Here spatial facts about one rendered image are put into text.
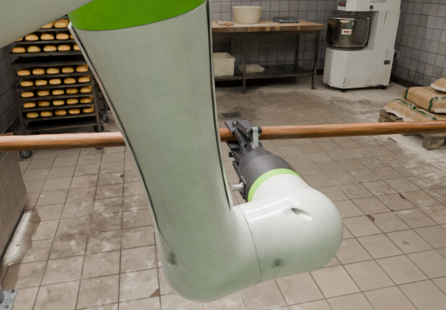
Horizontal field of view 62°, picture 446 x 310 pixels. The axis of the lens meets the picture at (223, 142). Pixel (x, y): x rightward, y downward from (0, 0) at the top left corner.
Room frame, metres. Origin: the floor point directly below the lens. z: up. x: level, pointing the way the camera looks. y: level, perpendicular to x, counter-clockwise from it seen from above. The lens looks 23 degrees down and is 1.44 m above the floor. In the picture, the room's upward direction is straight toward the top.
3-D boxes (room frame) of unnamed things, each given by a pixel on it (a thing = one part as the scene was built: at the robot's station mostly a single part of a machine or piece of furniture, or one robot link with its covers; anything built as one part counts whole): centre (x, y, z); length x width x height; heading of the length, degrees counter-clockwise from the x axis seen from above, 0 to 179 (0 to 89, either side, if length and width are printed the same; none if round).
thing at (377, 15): (5.38, -1.89, 0.66); 0.92 x 0.59 x 1.32; 103
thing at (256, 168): (0.52, -0.07, 1.14); 0.12 x 0.06 x 0.09; 103
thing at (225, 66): (5.35, 0.06, 0.35); 0.50 x 0.36 x 0.24; 14
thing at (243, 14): (5.52, -0.34, 1.01); 0.43 x 0.42 x 0.21; 103
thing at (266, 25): (5.41, -0.22, 0.45); 2.20 x 0.80 x 0.90; 103
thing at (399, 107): (3.77, -2.07, 0.22); 0.62 x 0.36 x 0.15; 108
